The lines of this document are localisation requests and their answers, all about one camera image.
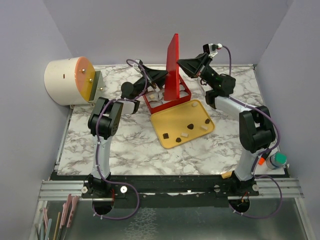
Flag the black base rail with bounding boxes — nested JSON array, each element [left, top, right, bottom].
[[53, 175, 254, 209]]

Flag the grey green drawer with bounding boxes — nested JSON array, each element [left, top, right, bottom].
[[88, 71, 105, 105]]

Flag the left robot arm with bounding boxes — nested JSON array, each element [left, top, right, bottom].
[[87, 63, 169, 198]]

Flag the pink tool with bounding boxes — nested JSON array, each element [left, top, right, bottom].
[[59, 194, 79, 229]]

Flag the clear and metal tongs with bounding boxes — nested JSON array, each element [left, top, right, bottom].
[[197, 78, 206, 96]]

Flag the white cylindrical container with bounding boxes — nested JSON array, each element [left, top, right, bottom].
[[44, 56, 96, 106]]

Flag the orange highlighter pen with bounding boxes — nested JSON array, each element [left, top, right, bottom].
[[258, 153, 268, 165]]

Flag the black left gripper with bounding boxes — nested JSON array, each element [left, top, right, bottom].
[[133, 65, 171, 99]]

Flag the green lid jar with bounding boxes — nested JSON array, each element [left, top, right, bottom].
[[266, 151, 287, 170]]

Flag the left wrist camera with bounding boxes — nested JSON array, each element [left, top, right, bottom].
[[132, 59, 143, 70]]

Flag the yellow plastic tray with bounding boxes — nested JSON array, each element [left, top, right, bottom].
[[150, 99, 215, 149]]

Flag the red chocolate box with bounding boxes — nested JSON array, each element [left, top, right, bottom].
[[143, 76, 192, 114]]

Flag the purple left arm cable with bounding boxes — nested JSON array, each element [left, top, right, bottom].
[[94, 58, 151, 221]]

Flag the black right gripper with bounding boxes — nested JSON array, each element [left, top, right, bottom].
[[176, 53, 219, 91]]

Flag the red box lid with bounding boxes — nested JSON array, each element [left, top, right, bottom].
[[164, 33, 180, 101]]

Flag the aluminium frame rail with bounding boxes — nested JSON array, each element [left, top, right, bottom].
[[38, 178, 304, 202]]

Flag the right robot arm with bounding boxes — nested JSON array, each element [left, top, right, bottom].
[[177, 53, 276, 196]]

